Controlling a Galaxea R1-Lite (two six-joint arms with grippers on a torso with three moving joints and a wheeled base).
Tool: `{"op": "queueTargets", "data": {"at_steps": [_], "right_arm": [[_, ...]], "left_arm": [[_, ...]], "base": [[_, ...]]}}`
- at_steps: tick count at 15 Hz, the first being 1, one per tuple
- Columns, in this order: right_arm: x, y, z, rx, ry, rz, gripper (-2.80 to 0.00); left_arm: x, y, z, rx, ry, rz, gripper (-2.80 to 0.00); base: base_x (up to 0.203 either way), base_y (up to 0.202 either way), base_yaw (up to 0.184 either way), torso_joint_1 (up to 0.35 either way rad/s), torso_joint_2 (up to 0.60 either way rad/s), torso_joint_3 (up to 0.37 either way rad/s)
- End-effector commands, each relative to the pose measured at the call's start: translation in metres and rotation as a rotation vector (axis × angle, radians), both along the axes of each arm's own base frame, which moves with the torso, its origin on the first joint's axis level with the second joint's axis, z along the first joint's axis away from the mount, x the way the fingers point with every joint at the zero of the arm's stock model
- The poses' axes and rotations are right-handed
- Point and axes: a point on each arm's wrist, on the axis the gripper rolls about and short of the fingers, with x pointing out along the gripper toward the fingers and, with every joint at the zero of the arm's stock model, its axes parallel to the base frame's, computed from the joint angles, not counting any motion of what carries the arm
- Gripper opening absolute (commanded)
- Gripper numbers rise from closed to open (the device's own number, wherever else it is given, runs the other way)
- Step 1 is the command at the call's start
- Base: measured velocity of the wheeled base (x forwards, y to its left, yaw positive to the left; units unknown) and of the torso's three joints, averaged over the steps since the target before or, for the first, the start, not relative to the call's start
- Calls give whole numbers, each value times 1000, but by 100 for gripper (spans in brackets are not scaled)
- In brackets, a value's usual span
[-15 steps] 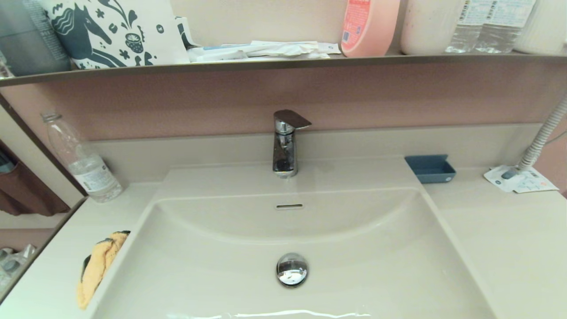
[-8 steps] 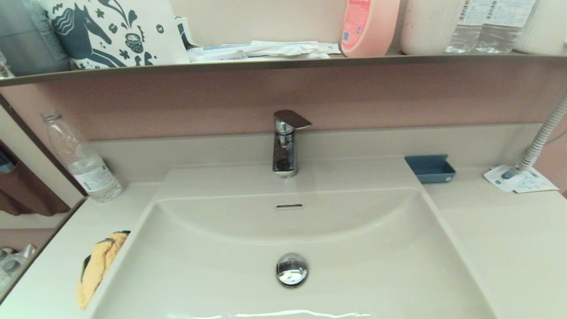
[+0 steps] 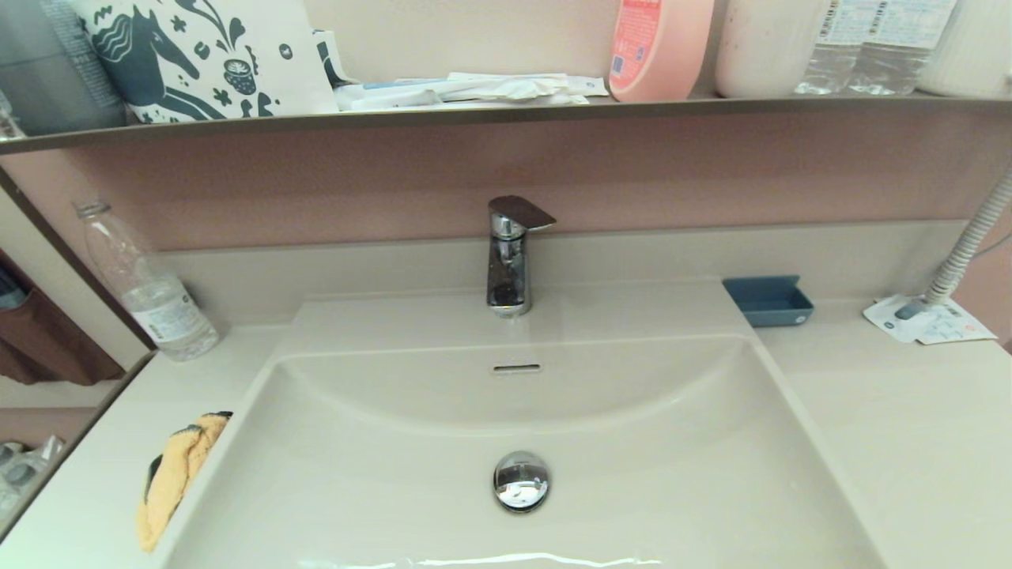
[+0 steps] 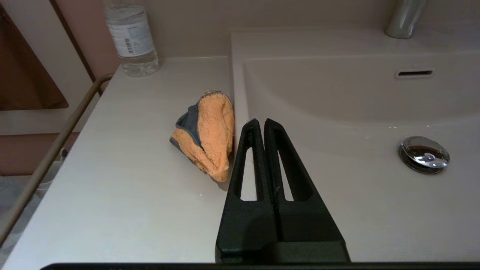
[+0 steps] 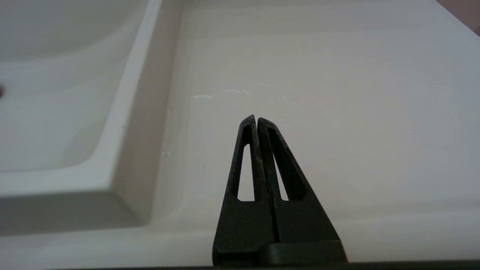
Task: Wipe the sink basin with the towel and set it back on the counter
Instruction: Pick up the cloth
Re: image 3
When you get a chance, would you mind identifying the small clear labelled water bottle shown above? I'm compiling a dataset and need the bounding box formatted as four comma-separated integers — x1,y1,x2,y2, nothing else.
794,0,880,96
848,0,959,96

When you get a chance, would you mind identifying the white ribbed container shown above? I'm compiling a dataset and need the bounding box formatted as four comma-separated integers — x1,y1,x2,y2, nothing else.
916,0,1012,100

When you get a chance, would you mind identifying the white sachet with blue stripe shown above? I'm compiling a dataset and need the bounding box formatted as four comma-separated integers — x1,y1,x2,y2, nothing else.
335,77,445,112

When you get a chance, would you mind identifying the white box with dark print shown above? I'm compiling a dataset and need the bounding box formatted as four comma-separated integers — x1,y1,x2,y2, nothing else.
312,29,362,89

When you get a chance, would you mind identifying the grey container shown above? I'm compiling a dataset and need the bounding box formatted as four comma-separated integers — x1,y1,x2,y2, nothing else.
0,0,128,137

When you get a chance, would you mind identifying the brown wall shelf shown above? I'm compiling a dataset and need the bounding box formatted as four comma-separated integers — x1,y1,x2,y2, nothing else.
0,91,1012,156

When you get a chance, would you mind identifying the chrome sink drain stopper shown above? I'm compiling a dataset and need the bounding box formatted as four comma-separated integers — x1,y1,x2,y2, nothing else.
493,450,551,514

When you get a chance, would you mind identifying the plastic wrapped bottle pack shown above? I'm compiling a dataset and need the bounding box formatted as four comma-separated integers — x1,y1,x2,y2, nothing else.
0,433,66,524

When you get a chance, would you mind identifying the white printed paper leaflet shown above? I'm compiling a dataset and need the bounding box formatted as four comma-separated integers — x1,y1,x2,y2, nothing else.
917,303,999,346
863,294,950,344

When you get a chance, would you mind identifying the chrome lever faucet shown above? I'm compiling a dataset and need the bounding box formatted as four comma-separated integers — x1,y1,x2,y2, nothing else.
485,195,557,319

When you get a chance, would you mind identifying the orange and grey cleaning cloth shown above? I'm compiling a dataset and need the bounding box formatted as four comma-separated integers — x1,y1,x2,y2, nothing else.
135,410,234,553

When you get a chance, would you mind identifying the crumpled white plastic packet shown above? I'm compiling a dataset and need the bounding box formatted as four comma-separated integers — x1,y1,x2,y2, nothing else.
437,71,591,107

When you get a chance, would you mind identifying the plain white round container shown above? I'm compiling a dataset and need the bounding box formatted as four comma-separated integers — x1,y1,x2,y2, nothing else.
715,0,833,100

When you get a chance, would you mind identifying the white corrugated hose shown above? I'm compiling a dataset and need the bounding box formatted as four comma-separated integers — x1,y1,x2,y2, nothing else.
923,162,1012,306

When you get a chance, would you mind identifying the clear plastic water bottle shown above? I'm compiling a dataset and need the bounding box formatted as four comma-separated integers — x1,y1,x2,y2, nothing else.
73,200,221,363

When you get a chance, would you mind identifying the white ceramic sink basin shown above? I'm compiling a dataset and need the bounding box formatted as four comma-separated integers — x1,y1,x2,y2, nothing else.
162,281,888,569

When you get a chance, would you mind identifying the white bag with horse print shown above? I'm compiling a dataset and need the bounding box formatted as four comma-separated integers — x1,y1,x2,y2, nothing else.
67,0,342,126

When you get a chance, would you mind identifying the blue plastic soap dish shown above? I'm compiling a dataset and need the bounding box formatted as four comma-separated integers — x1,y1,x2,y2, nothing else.
721,274,815,329

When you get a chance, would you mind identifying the pink plastic bottle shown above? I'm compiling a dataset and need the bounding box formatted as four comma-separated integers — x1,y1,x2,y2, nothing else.
606,0,716,103

